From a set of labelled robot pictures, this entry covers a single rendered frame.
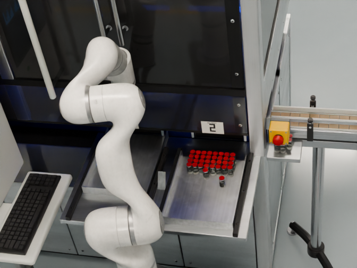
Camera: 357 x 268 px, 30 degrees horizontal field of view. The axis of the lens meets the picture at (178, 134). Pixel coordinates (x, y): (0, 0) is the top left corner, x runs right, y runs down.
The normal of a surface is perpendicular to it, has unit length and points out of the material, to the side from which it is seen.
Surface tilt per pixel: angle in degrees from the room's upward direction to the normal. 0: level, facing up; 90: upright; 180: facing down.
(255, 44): 90
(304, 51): 0
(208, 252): 90
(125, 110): 70
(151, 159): 0
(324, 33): 0
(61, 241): 90
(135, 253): 28
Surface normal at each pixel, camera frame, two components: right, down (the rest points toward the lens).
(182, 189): -0.12, -0.73
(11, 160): 0.97, 0.06
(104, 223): -0.11, -0.37
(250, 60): -0.22, 0.68
